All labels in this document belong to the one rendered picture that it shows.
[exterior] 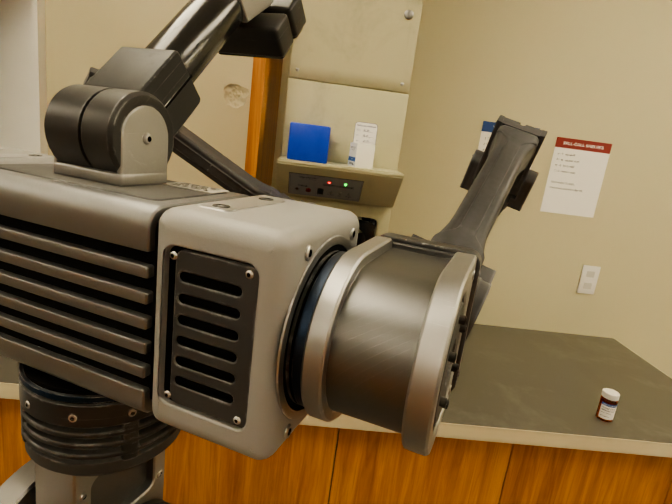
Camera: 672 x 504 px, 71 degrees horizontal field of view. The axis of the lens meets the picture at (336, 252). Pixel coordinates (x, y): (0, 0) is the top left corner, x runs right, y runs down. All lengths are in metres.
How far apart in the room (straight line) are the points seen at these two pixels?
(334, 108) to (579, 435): 1.04
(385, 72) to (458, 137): 0.57
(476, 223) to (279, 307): 0.35
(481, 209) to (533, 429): 0.84
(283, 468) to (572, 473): 0.75
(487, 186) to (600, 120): 1.39
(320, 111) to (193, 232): 1.03
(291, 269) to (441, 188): 1.55
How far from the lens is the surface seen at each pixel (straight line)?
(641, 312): 2.27
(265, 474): 1.34
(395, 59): 1.33
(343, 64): 1.31
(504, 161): 0.70
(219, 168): 1.03
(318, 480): 1.35
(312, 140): 1.19
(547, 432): 1.36
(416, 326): 0.28
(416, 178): 1.78
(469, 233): 0.56
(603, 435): 1.44
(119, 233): 0.34
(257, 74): 1.23
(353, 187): 1.24
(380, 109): 1.31
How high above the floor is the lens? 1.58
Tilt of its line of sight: 14 degrees down
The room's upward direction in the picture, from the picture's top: 7 degrees clockwise
